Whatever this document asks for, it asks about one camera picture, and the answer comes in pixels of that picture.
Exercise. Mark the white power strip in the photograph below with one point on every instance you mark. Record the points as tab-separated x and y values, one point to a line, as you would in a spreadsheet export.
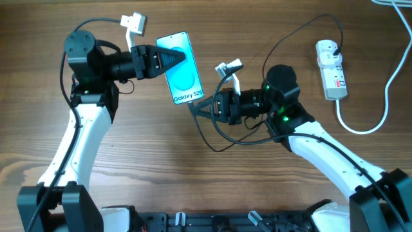
333	80

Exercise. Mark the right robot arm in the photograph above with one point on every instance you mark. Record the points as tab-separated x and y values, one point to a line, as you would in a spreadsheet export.
378	200

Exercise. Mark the white USB charger plug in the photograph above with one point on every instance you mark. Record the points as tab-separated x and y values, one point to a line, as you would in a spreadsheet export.
327	60

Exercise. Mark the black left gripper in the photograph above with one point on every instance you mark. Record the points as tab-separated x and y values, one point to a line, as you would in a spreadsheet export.
140	62

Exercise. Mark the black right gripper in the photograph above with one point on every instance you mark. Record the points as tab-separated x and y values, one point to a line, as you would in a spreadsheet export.
230	106

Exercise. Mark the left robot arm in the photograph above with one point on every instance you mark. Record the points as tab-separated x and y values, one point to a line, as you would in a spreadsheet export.
60	201

